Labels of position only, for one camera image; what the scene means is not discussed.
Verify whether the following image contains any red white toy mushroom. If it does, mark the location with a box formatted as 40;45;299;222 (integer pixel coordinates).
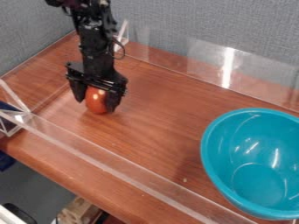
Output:
85;87;108;114

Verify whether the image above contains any blue plastic bowl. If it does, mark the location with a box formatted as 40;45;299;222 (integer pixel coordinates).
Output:
200;108;299;221

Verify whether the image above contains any blue object left edge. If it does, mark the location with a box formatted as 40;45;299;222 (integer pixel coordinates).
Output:
0;101;17;172

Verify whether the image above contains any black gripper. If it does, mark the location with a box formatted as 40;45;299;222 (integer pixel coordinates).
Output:
65;43;127;113

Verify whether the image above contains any wooden block under table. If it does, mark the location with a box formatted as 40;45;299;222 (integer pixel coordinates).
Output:
57;197;103;224

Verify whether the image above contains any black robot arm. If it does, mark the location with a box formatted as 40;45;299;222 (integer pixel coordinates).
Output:
44;0;128;114

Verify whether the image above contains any black white object bottom left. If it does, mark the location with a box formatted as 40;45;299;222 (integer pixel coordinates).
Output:
0;203;37;224

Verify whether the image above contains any clear acrylic barrier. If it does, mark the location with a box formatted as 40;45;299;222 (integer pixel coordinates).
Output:
0;79;256;224
115;20;299;113

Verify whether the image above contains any clear acrylic back barrier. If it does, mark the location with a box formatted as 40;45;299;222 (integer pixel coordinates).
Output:
115;20;299;113

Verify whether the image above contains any clear acrylic front barrier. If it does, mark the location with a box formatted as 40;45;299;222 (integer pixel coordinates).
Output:
0;79;256;224

